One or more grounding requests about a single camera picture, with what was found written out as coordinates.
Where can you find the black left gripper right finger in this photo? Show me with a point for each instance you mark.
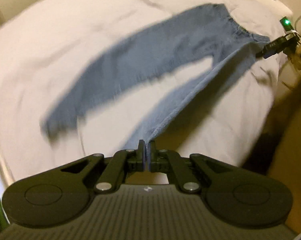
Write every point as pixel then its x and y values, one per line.
pixel 233 194

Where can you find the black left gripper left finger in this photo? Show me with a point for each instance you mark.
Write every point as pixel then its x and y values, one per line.
pixel 62 194

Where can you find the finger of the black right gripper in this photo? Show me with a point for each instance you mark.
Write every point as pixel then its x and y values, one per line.
pixel 286 44

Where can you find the blue denim jeans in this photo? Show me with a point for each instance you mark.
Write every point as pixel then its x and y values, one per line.
pixel 205 30

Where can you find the white duvet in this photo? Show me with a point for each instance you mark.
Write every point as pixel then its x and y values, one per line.
pixel 46 48

